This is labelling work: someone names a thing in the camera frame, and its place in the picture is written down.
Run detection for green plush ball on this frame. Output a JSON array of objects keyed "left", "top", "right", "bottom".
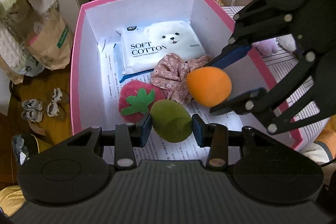
[{"left": 150, "top": 100, "right": 192, "bottom": 143}]

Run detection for blue white tissue pack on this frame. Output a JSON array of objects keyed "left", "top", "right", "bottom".
[{"left": 97, "top": 38, "right": 153, "bottom": 83}]

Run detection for orange plush ball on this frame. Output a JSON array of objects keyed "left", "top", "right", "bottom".
[{"left": 186, "top": 67, "right": 232, "bottom": 107}]

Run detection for red strawberry plush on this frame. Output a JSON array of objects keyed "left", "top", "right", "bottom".
[{"left": 118, "top": 80, "right": 166, "bottom": 123}]

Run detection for purple plush toy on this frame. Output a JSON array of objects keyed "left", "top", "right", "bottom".
[{"left": 252, "top": 38, "right": 278, "bottom": 56}]

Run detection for striped tablecloth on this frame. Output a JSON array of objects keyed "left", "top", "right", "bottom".
[{"left": 221, "top": 5, "right": 330, "bottom": 154}]

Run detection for pink floral scrunchie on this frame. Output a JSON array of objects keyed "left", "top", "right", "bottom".
[{"left": 151, "top": 53, "right": 213, "bottom": 105}]

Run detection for brown paper bag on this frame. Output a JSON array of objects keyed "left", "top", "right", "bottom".
[{"left": 25, "top": 9, "right": 74, "bottom": 71}]

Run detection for white round plush toy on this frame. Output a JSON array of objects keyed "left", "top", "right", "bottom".
[{"left": 277, "top": 34, "right": 297, "bottom": 52}]

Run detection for pink cardboard box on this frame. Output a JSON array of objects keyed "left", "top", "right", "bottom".
[{"left": 69, "top": 0, "right": 305, "bottom": 151}]

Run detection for grey white shoes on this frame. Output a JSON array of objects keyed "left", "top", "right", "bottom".
[{"left": 21, "top": 88, "right": 70, "bottom": 123}]

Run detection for person hand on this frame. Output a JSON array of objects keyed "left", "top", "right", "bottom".
[{"left": 301, "top": 116, "right": 335, "bottom": 165}]

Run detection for white soft cotton pack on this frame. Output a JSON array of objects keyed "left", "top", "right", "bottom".
[{"left": 117, "top": 20, "right": 206, "bottom": 75}]

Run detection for paper sheet in box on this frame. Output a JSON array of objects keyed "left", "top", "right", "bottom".
[{"left": 99, "top": 37, "right": 253, "bottom": 166}]

